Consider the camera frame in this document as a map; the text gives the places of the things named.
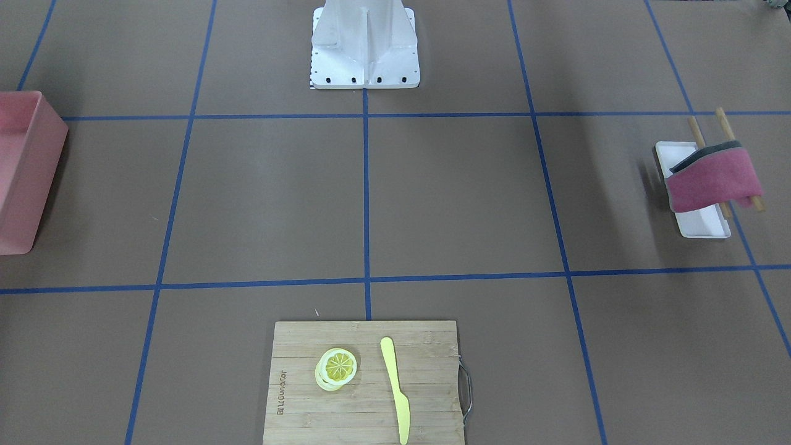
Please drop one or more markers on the magenta wiping cloth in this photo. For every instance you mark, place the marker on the magenta wiping cloth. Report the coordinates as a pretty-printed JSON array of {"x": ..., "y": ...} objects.
[{"x": 712, "y": 175}]

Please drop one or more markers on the yellow lemon slice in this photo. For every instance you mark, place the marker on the yellow lemon slice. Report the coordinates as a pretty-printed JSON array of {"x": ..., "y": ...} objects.
[{"x": 335, "y": 369}]

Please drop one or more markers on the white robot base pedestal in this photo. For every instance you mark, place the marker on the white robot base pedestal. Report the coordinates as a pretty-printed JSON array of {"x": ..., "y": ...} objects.
[{"x": 364, "y": 44}]

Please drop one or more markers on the pink plastic bin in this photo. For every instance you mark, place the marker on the pink plastic bin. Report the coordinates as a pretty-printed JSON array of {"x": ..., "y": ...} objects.
[{"x": 32, "y": 138}]

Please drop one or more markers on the bamboo cutting board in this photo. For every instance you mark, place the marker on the bamboo cutting board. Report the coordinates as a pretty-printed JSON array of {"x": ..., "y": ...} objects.
[{"x": 363, "y": 411}]

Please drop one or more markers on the yellow plastic knife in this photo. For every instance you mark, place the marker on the yellow plastic knife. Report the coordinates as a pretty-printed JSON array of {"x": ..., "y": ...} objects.
[{"x": 401, "y": 402}]

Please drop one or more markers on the white rectangular tray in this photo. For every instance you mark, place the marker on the white rectangular tray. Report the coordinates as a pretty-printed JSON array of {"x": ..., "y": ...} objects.
[{"x": 707, "y": 223}]

